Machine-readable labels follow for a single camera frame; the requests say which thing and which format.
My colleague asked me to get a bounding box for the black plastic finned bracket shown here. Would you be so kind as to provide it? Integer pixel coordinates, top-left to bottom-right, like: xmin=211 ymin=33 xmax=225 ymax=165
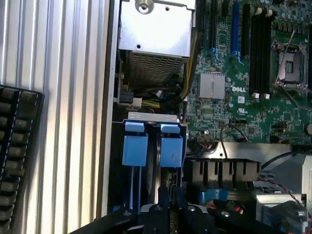
xmin=191 ymin=157 xmax=262 ymax=184

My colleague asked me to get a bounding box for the black RAM slot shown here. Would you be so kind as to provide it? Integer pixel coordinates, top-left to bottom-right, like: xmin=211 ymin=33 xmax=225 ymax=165
xmin=261 ymin=14 xmax=267 ymax=95
xmin=266 ymin=9 xmax=272 ymax=98
xmin=255 ymin=7 xmax=262 ymax=98
xmin=250 ymin=14 xmax=257 ymax=95

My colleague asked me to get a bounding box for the black power wire plug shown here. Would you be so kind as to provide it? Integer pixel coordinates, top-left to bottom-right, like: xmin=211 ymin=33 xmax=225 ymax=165
xmin=117 ymin=91 xmax=134 ymax=105

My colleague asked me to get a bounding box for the green Dell motherboard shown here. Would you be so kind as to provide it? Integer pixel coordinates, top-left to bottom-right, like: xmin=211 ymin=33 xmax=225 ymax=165
xmin=185 ymin=0 xmax=312 ymax=147

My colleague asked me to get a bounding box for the thin black wire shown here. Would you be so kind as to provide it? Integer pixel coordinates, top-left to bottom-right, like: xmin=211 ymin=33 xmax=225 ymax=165
xmin=220 ymin=122 xmax=247 ymax=159

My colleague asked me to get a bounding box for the blue expansion slot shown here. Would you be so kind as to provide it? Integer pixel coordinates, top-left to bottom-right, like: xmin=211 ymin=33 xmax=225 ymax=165
xmin=231 ymin=0 xmax=240 ymax=56

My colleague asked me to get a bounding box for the red and black wire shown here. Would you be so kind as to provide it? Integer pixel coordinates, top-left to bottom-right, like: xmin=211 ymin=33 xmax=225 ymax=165
xmin=258 ymin=174 xmax=307 ymax=206

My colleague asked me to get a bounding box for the yellow and black wire bundle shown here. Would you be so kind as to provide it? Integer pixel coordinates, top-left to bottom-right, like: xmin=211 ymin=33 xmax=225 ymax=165
xmin=177 ymin=27 xmax=205 ymax=104

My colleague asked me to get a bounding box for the metal locking lever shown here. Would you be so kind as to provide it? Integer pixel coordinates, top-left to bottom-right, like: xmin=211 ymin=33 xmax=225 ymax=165
xmin=274 ymin=31 xmax=296 ymax=86

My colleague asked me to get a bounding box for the grey metal disk bay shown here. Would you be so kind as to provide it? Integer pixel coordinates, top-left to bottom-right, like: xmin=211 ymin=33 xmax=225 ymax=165
xmin=254 ymin=153 xmax=312 ymax=234

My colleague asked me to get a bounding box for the black keyboard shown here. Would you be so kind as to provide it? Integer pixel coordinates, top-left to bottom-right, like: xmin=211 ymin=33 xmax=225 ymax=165
xmin=0 ymin=84 xmax=45 ymax=234

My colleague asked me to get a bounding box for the CPU socket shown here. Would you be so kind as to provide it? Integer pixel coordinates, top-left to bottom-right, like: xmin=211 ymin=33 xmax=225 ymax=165
xmin=270 ymin=38 xmax=309 ymax=91

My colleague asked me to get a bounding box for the blue plastic carrier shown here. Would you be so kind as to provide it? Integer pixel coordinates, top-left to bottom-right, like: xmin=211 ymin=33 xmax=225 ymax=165
xmin=196 ymin=189 xmax=230 ymax=203

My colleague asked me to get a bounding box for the silver metal power supply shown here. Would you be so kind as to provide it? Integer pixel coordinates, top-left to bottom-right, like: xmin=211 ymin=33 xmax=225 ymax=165
xmin=118 ymin=0 xmax=197 ymax=91

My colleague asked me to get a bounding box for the silver chipset heatsink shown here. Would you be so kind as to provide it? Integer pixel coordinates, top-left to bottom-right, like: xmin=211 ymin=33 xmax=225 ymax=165
xmin=199 ymin=72 xmax=226 ymax=99

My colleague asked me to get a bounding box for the open grey PC case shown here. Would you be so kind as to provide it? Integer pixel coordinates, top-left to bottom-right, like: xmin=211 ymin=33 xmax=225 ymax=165
xmin=96 ymin=0 xmax=312 ymax=234

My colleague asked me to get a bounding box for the long black expansion slot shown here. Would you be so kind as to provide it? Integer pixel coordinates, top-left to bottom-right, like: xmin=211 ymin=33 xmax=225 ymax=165
xmin=242 ymin=2 xmax=251 ymax=57
xmin=209 ymin=0 xmax=218 ymax=49
xmin=199 ymin=0 xmax=206 ymax=48

